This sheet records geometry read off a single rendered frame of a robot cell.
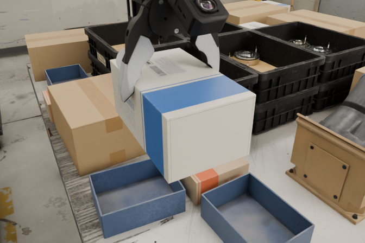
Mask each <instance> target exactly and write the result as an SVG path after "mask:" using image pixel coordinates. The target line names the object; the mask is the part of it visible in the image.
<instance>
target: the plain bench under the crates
mask: <svg viewBox="0 0 365 243"><path fill-rule="evenodd" d="M26 65H27V70H28V73H29V76H30V80H31V82H32V85H33V89H34V92H35V95H36V99H37V102H38V105H39V108H40V111H41V114H42V118H43V121H44V124H45V127H46V130H47V134H48V137H49V140H50V143H51V146H52V149H53V153H54V156H55V159H56V163H57V165H58V168H59V172H60V175H61V178H62V182H63V184H64V187H65V191H66V194H67V197H68V201H69V203H70V206H71V210H72V213H73V216H74V220H75V223H76V225H77V229H78V232H79V235H80V239H81V242H82V243H224V242H223V241H222V240H221V239H220V238H219V236H218V235H217V234H216V233H215V232H214V231H213V230H212V228H211V227H210V226H209V225H208V224H207V223H206V222H205V220H204V219H203V218H202V217H201V216H200V213H201V204H200V205H198V206H195V204H194V203H193V202H192V201H191V199H190V198H189V197H188V196H187V194H186V210H185V212H182V213H179V214H177V215H173V216H170V217H168V218H165V219H162V220H159V221H156V222H153V223H150V224H147V225H144V226H141V227H138V228H135V229H132V230H130V231H127V232H124V233H121V234H117V235H114V236H112V237H109V238H106V239H104V236H103V232H102V229H101V226H100V223H99V219H98V215H97V212H96V208H95V204H94V201H93V198H92V194H91V187H90V181H89V174H87V175H84V176H81V177H80V175H79V173H78V171H77V169H76V167H75V165H74V163H73V161H72V159H71V157H70V155H69V153H68V151H67V149H66V147H65V145H64V143H63V141H62V139H61V137H60V135H59V133H58V131H57V129H56V126H55V123H51V120H50V118H49V115H48V113H47V110H46V107H45V102H44V99H43V94H42V92H43V91H47V90H48V89H47V86H48V85H47V80H45V81H38V82H35V79H34V74H33V70H32V65H31V63H27V64H26ZM341 104H342V103H340V104H338V105H335V106H332V107H329V108H327V109H324V110H322V111H319V112H313V114H311V115H309V116H308V117H309V118H310V119H311V120H313V121H314V122H316V123H319V122H320V121H321V120H324V119H325V118H326V117H327V116H329V115H330V114H331V113H333V112H335V111H336V110H337V109H338V108H339V107H340V106H341ZM296 130H297V121H296V120H295V121H292V122H290V123H287V124H285V125H281V126H279V127H276V128H274V129H271V130H269V131H266V132H263V133H261V134H258V135H251V142H250V151H249V155H247V156H244V157H243V158H244V159H245V160H246V161H247V162H249V171H248V172H251V173H252V174H253V175H254V176H256V177H257V178H258V179H259V180H260V181H262V182H263V183H264V184H265V185H266V186H268V187H269V188H271V190H273V191H274V192H275V193H277V194H278V195H279V196H280V197H282V198H283V199H284V200H285V201H286V202H288V203H289V204H290V205H291V206H292V207H294V208H295V209H296V210H297V211H299V212H300V213H301V214H302V215H303V216H305V217H306V218H307V219H309V220H310V221H311V222H312V223H313V224H315V227H314V230H313V234H312V238H311V242H310V243H365V219H364V220H362V221H361V222H359V223H358V224H356V225H354V224H353V223H352V222H350V221H349V220H348V219H346V218H345V217H343V216H342V215H341V214H340V213H338V212H337V211H335V210H334V209H333V208H331V207H330V206H328V205H327V204H326V203H325V202H323V201H322V200H320V199H319V198H318V197H316V196H315V195H313V194H312V193H311V192H309V191H308V190H307V189H305V188H304V187H303V186H301V185H300V184H299V183H297V182H296V181H295V180H293V179H292V178H290V177H289V176H288V175H286V174H285V172H286V170H289V169H291V168H293V167H295V165H294V164H293V163H291V162H290V161H291V155H292V150H293V144H294V139H295V134H296ZM144 159H149V156H148V155H147V154H145V155H142V156H139V157H136V158H133V159H130V160H128V161H125V162H122V163H119V164H116V165H113V166H110V167H108V168H105V169H102V170H98V171H95V172H93V173H96V172H100V171H103V170H108V169H111V168H115V167H119V166H122V165H126V164H130V163H134V162H138V161H142V160H144ZM90 174H92V173H90Z"/></svg>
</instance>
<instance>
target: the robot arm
mask: <svg viewBox="0 0 365 243"><path fill-rule="evenodd" d="M131 6H132V13H133V16H132V17H131V15H130V2H129V0H127V12H128V27H127V31H126V34H125V48H123V49H121V50H120V51H119V53H118V54H117V58H116V64H117V67H118V70H119V83H118V87H119V94H120V99H121V101H122V102H126V101H127V100H128V99H129V98H130V97H131V96H132V95H133V94H134V85H136V82H137V81H138V80H139V78H140V77H141V72H142V68H143V66H144V64H145V63H146V62H148V61H149V60H150V59H151V57H152V55H153V54H154V48H153V45H152V43H151V41H150V39H149V37H150V34H151V33H152V32H155V33H156V34H158V36H159V38H160V39H161V40H163V41H165V40H167V38H168V36H169V35H175V34H180V35H181V36H183V37H188V34H189V35H190V36H191V38H190V43H191V44H192V45H193V47H194V48H195V49H197V50H199V51H200V53H201V55H202V60H203V61H204V62H205V63H206V65H207V66H209V67H210V68H213V69H215V70H216V71H218V72H219V39H218V32H221V30H222V28H223V26H224V24H225V22H226V20H227V18H228V16H229V13H228V11H227V10H226V8H225V7H224V5H223V4H222V2H221V1H220V0H131ZM319 124H320V125H322V126H324V127H326V128H328V129H329V130H331V131H333V132H335V133H337V134H339V135H341V136H343V137H344V138H346V139H348V140H350V141H352V142H354V143H356V144H358V145H359V146H361V147H363V148H365V74H363V75H362V76H361V77H360V79H359V82H358V83H357V84H356V86H355V87H354V88H353V90H352V91H351V92H350V93H349V95H348V96H347V97H346V99H345V100H344V102H343V103H342V104H341V106H340V107H339V108H338V109H337V110H336V111H335V112H333V113H331V114H330V115H329V116H327V117H326V118H325V119H324V120H321V121H320V122H319Z"/></svg>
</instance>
